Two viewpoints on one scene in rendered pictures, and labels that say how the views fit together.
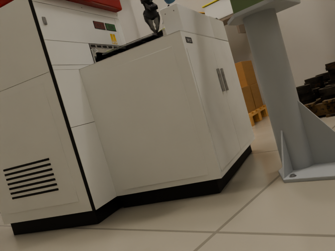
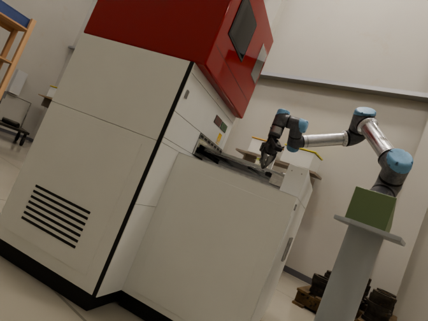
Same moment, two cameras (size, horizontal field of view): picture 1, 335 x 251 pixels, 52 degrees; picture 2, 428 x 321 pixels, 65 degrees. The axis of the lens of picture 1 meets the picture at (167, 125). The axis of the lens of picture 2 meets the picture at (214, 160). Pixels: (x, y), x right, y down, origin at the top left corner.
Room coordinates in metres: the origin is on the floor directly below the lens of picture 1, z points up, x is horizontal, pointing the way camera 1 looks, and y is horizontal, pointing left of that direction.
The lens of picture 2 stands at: (0.20, 0.36, 0.72)
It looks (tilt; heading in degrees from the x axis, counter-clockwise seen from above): 4 degrees up; 355
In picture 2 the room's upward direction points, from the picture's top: 22 degrees clockwise
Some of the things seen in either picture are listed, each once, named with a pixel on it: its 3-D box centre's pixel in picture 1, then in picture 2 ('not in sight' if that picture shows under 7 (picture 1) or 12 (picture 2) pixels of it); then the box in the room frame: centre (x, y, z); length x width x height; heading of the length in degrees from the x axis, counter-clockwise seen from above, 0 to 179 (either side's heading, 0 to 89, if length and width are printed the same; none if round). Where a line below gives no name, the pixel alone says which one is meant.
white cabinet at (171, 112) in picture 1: (182, 115); (228, 249); (2.21, -0.11, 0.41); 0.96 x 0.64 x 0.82; 155
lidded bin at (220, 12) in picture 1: (225, 9); (300, 160); (4.73, -1.19, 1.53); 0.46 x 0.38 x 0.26; 49
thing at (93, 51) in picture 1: (113, 57); (208, 154); (2.26, 0.21, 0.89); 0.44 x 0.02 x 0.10; 155
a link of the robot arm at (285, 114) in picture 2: not in sight; (281, 119); (2.09, -0.09, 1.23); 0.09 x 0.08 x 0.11; 63
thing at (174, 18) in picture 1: (190, 25); (297, 187); (1.97, -0.28, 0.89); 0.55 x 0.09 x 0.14; 155
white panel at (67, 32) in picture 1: (89, 37); (204, 127); (2.11, 0.30, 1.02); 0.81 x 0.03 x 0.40; 155
